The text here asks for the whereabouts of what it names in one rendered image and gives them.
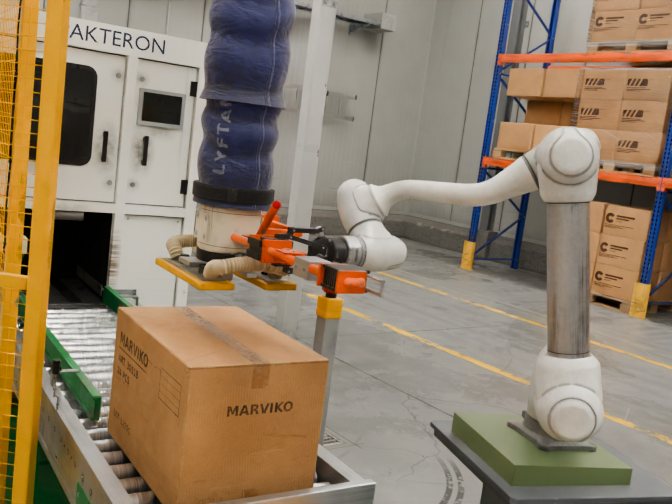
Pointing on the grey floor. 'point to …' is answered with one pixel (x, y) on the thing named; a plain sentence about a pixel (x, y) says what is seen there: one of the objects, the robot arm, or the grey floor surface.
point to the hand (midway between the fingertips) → (272, 249)
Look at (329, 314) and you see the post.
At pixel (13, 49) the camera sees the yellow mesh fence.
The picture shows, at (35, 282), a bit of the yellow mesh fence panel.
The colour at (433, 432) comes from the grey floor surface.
